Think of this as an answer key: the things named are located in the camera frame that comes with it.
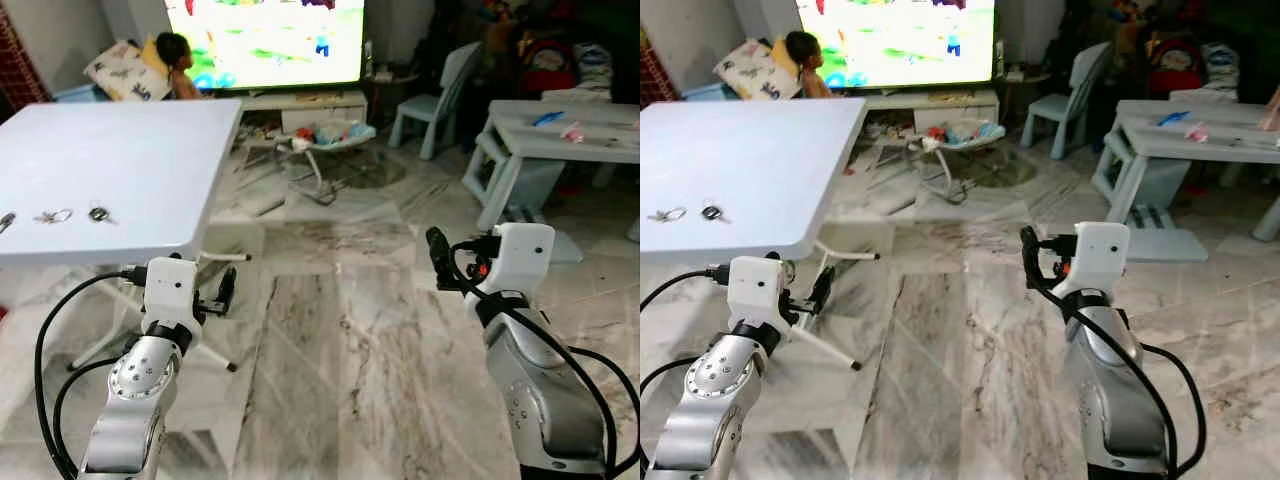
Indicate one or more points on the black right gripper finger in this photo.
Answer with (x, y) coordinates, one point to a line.
(1030, 250)
(437, 255)

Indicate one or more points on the baby bouncer seat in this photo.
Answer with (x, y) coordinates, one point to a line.
(960, 133)
(335, 133)

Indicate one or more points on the white folding table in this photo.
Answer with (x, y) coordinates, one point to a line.
(740, 170)
(110, 170)

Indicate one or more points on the pale grey kids table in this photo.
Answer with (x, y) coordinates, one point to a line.
(1190, 140)
(560, 140)

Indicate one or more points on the small blue toy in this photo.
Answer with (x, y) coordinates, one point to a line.
(548, 118)
(1175, 118)

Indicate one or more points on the small pink toy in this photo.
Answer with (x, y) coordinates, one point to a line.
(1195, 131)
(572, 132)

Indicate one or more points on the white TV stand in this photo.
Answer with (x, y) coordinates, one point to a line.
(940, 108)
(310, 108)

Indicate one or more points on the light blue child chair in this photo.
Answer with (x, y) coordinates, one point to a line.
(1080, 85)
(450, 85)

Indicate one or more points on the red bag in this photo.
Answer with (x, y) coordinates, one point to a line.
(1172, 65)
(545, 65)

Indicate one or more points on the silver key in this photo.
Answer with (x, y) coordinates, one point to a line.
(5, 221)

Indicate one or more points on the light blue box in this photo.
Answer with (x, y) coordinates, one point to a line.
(75, 93)
(710, 92)

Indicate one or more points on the white patterned pillow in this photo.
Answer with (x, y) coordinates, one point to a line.
(120, 72)
(755, 72)

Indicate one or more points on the sitting child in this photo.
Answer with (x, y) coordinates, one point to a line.
(175, 55)
(805, 55)

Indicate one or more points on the bright television screen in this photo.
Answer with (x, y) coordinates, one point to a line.
(270, 40)
(900, 40)

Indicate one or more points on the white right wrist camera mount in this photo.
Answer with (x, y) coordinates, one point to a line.
(1100, 255)
(525, 255)

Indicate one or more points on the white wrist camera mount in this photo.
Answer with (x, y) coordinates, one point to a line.
(755, 285)
(1100, 255)
(168, 285)
(525, 255)

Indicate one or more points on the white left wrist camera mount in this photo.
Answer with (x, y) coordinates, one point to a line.
(755, 285)
(168, 285)

